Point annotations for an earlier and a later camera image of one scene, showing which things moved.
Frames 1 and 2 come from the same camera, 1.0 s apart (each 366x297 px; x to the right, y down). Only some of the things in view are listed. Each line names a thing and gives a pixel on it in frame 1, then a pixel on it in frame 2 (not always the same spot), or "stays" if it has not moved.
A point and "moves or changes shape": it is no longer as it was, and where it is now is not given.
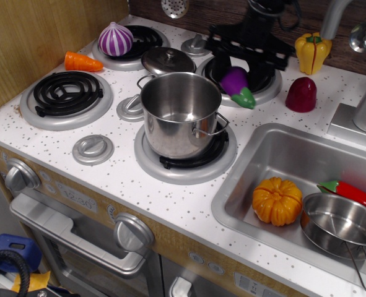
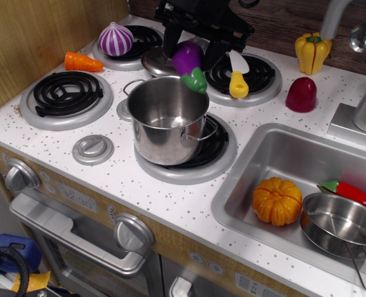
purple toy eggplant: x=235 y=82 to x=187 y=60
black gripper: x=254 y=41 to x=220 y=18
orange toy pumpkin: x=277 y=201 stays
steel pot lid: x=163 y=60 stays
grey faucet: x=334 y=12 stays
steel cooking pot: x=179 y=112 moves or changes shape
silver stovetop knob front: x=93 y=150 stays
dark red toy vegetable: x=302 y=95 stays
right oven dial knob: x=132 y=233 stays
